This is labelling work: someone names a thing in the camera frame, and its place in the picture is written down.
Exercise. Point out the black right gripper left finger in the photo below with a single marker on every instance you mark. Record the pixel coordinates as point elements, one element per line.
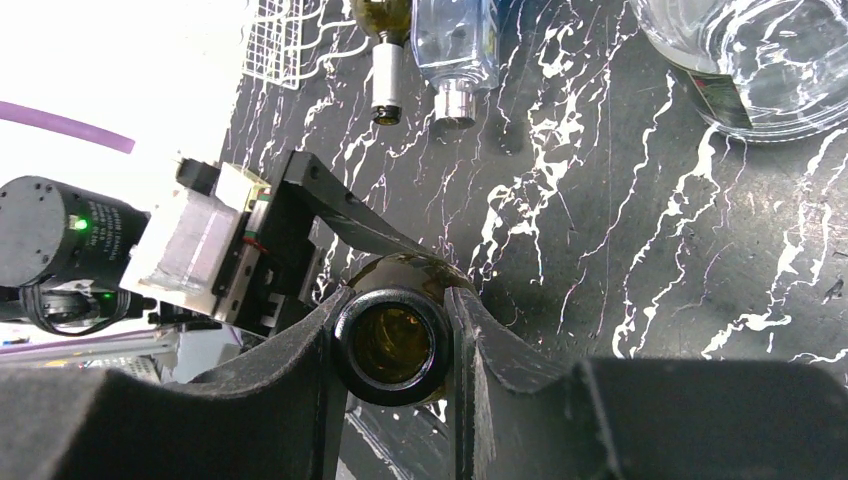
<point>275,412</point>

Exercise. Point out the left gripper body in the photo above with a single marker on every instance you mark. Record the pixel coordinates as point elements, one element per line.
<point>227,246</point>

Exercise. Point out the round clear glass bottle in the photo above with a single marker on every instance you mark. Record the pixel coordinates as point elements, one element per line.
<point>760,71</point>

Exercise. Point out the brown wine bottle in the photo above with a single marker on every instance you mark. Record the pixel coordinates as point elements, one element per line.
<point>393,341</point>

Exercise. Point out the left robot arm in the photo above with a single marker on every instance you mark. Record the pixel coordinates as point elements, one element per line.
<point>64,251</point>

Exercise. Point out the white wire wine rack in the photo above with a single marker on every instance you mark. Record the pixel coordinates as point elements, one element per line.
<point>289,42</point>

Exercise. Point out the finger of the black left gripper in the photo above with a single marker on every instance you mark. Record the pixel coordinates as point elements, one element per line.
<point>326,197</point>

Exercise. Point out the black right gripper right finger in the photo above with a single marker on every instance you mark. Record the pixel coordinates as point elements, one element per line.
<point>516,415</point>

